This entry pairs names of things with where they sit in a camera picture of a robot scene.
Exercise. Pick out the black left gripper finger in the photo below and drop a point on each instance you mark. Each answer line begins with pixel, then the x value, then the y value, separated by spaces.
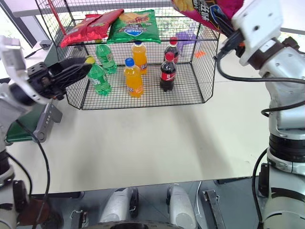
pixel 72 61
pixel 76 75

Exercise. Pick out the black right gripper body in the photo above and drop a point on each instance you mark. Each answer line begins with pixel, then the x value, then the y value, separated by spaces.
pixel 234 32

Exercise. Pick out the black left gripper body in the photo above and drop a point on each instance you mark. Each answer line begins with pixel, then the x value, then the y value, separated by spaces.
pixel 40 76

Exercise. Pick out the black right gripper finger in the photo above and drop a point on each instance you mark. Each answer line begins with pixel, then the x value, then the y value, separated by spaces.
pixel 220 15

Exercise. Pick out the magenta potato chips bag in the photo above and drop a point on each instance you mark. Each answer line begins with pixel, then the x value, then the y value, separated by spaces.
pixel 195 10

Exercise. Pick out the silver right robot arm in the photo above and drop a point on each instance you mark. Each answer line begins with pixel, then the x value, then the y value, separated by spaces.
pixel 283 107

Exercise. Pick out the dark rounded robot base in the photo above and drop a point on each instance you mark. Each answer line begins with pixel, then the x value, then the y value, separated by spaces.
pixel 133 225

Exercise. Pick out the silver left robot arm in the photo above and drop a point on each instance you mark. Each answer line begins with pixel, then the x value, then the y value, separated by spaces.
pixel 7 100

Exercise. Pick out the green belt conveyor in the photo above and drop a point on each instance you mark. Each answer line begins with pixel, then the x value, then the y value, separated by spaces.
pixel 26 124

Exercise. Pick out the green soda bottle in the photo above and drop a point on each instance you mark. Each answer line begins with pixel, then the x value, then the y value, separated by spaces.
pixel 100 81
pixel 106 59

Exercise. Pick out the large red chips bag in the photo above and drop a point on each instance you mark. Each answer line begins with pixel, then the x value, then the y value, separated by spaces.
pixel 81 32

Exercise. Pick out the small grey box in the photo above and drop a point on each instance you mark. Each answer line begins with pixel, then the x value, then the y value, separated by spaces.
pixel 45 44

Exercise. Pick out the purple bag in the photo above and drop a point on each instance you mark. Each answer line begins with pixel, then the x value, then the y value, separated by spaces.
pixel 187 39

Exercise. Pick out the small orange object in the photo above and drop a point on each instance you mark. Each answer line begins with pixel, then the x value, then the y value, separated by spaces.
pixel 199 54

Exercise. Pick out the small red chips bag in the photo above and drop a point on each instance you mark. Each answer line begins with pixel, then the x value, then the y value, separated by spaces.
pixel 107 17

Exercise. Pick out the orange soda bottle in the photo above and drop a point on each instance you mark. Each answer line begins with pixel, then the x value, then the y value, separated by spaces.
pixel 134 81
pixel 140 58

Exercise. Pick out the cola bottle red cap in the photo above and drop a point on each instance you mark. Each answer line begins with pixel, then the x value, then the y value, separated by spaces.
pixel 167 76
pixel 172 51

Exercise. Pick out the green potato chips bag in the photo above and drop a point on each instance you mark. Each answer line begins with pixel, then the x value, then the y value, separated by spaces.
pixel 134 27

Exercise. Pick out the silver robot leg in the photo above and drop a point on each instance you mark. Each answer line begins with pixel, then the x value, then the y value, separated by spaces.
pixel 116 207
pixel 181 210

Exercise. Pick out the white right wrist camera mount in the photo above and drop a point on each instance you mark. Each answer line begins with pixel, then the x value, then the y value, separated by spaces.
pixel 257 26

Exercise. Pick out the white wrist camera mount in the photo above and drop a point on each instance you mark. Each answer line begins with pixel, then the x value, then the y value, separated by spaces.
pixel 12 59
pixel 257 26

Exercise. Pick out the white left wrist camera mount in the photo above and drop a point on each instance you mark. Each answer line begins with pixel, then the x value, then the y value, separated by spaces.
pixel 12 59

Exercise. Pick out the black metal bracket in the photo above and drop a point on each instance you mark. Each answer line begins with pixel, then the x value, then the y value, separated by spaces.
pixel 215 210
pixel 78 218

